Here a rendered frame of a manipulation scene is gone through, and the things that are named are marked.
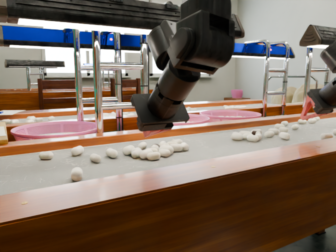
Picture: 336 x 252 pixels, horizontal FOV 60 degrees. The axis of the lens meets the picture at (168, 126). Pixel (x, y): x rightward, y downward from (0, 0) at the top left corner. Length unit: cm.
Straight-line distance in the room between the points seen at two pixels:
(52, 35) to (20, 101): 217
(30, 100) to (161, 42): 293
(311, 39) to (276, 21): 572
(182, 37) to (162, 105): 13
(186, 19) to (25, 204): 33
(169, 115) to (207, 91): 661
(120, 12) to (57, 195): 44
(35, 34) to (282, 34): 593
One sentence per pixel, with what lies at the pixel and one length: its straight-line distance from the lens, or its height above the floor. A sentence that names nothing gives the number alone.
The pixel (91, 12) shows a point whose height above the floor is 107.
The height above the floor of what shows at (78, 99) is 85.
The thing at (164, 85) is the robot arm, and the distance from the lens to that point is 48.
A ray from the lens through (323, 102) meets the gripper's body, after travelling 88.
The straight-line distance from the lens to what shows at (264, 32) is 709.
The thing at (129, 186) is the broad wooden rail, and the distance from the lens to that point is 45.
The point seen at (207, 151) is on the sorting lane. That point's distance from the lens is 76.
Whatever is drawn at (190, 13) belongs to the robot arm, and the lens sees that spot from 44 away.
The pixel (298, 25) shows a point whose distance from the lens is 655.
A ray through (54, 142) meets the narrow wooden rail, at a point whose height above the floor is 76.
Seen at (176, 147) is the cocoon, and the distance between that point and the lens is 73.
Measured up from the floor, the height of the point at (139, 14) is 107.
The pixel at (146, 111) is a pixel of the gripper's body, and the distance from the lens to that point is 52.
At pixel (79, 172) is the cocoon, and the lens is 56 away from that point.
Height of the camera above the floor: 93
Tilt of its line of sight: 10 degrees down
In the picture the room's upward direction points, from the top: straight up
